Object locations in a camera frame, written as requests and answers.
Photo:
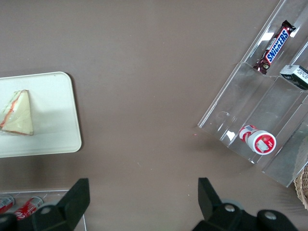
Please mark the red white yogurt cup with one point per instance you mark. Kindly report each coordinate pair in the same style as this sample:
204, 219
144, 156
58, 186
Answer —
260, 140

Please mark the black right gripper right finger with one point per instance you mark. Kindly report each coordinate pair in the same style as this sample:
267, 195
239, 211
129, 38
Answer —
216, 216

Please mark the black white snack pack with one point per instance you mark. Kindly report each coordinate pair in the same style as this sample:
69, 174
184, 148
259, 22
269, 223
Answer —
297, 75

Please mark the cream plastic tray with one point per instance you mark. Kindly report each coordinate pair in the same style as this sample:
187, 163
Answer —
55, 115

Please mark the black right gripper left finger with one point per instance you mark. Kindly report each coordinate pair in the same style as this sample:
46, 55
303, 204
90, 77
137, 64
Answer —
65, 214

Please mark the triangle sandwich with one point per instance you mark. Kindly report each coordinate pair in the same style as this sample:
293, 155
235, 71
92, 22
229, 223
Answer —
19, 115

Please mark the clear acrylic bottle rack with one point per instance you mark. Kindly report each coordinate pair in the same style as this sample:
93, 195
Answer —
60, 192

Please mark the clear acrylic stepped stand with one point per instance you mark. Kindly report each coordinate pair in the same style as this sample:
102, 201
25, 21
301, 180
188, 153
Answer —
245, 96

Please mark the small light wicker basket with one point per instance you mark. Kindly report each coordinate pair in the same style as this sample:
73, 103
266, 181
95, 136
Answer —
303, 190

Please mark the Snickers chocolate bar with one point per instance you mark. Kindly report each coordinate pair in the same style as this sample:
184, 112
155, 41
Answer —
276, 47

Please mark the red cola bottle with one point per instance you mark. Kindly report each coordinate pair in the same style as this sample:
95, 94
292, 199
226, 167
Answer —
6, 204
27, 208

